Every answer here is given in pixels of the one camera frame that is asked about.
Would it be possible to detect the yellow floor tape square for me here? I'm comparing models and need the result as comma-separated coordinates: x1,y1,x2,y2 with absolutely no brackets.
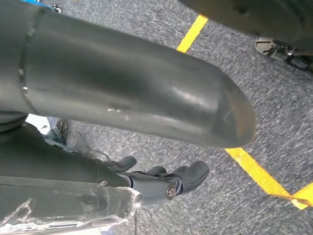
176,14,313,211

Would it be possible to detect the clear plastic film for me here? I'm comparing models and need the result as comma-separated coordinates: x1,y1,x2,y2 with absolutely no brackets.
0,181,143,235

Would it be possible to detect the person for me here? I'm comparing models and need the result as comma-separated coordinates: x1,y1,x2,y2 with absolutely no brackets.
26,114,70,153

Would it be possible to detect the thin black floor cable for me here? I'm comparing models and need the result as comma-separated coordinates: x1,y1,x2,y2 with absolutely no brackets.
78,131,110,160

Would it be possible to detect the robot foot mechanism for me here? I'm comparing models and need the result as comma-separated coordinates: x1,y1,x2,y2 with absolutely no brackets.
254,35,313,73

